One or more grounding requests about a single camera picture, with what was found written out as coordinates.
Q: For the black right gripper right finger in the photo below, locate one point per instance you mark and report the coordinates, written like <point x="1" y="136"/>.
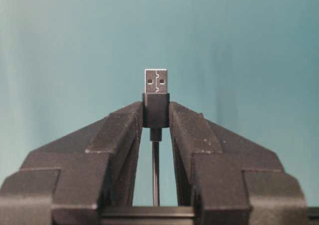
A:
<point x="229" y="179"/>

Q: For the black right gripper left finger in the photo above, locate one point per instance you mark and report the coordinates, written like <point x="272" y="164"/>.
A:
<point x="68" y="181"/>

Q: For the teal table mat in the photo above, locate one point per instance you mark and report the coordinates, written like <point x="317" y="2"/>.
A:
<point x="251" y="66"/>

